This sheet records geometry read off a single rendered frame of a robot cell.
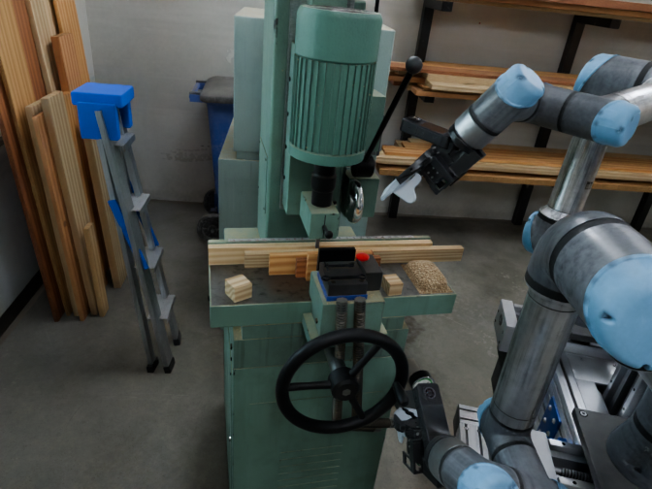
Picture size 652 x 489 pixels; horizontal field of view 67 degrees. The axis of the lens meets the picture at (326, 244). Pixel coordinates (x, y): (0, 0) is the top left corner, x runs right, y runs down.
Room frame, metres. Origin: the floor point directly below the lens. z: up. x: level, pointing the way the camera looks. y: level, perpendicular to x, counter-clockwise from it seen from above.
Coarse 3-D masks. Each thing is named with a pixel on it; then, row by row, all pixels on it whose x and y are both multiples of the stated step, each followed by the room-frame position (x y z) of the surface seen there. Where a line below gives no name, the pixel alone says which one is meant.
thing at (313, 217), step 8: (304, 192) 1.17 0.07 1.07; (304, 200) 1.13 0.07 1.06; (304, 208) 1.13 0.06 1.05; (312, 208) 1.08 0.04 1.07; (320, 208) 1.09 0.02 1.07; (328, 208) 1.09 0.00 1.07; (304, 216) 1.12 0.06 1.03; (312, 216) 1.05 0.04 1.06; (320, 216) 1.05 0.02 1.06; (328, 216) 1.06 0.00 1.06; (336, 216) 1.06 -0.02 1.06; (304, 224) 1.11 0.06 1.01; (312, 224) 1.05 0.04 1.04; (320, 224) 1.05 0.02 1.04; (328, 224) 1.06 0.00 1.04; (336, 224) 1.07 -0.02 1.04; (312, 232) 1.05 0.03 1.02; (320, 232) 1.06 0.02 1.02; (336, 232) 1.07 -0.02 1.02
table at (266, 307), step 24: (240, 264) 1.06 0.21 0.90; (384, 264) 1.14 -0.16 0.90; (216, 288) 0.95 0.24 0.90; (264, 288) 0.97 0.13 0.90; (288, 288) 0.98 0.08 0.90; (408, 288) 1.04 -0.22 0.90; (216, 312) 0.88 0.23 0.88; (240, 312) 0.89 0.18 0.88; (264, 312) 0.91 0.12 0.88; (288, 312) 0.92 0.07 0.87; (384, 312) 0.98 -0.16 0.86; (408, 312) 1.00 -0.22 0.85; (432, 312) 1.02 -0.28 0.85; (312, 336) 0.85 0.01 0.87
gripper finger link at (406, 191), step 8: (416, 176) 0.95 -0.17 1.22; (392, 184) 0.95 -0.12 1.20; (400, 184) 0.94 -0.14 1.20; (408, 184) 0.95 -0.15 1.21; (416, 184) 0.95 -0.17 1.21; (384, 192) 0.95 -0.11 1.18; (392, 192) 0.96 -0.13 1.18; (400, 192) 0.94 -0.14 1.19; (408, 192) 0.94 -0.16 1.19; (408, 200) 0.93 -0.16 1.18
